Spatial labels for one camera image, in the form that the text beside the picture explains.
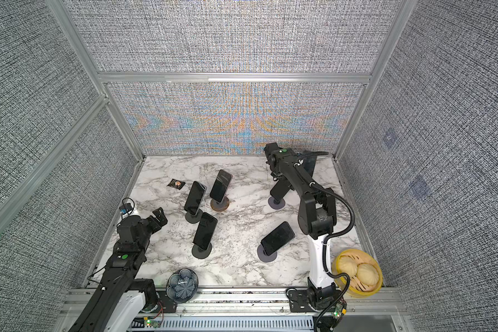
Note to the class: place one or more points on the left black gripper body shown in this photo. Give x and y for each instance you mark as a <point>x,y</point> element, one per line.
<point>151,226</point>

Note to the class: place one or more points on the blue case phone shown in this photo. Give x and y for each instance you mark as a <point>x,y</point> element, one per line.
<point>278,238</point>

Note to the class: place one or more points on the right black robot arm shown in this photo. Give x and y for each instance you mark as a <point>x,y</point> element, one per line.
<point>316,217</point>

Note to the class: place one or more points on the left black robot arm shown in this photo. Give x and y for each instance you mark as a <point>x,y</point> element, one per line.
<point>120,295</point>

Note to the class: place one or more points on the left grey phone stand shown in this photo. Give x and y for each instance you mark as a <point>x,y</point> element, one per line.
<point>194,218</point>

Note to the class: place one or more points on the front left grey stand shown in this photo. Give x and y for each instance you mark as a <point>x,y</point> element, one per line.
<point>201,254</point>

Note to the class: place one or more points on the middle purple phone stand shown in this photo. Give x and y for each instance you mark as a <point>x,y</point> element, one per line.
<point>276,205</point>

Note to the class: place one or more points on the purple case phone wooden stand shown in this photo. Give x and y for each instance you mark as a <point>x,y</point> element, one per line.
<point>220,186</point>

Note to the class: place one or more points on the wooden base phone stand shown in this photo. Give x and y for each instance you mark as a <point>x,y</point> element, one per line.
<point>220,206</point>

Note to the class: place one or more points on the front right purple stand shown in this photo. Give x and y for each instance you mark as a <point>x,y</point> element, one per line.
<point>261,254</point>

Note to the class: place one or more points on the small black snack packet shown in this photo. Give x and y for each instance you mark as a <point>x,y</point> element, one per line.
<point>176,184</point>

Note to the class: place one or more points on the steamed bun left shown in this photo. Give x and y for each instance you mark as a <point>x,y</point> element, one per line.
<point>348,265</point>

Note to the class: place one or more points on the steamed bun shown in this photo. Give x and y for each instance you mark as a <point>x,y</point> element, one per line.
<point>367,274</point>
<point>348,265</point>

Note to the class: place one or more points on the steamed bun right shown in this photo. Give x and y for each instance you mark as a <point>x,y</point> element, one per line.
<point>367,274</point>

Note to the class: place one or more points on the yellow bamboo steamer basket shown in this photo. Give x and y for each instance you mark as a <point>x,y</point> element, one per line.
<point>356,288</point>

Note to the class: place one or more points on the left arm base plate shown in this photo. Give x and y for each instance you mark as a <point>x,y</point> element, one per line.
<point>164,304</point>

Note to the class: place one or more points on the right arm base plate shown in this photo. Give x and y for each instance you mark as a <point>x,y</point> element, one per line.
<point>300,303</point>

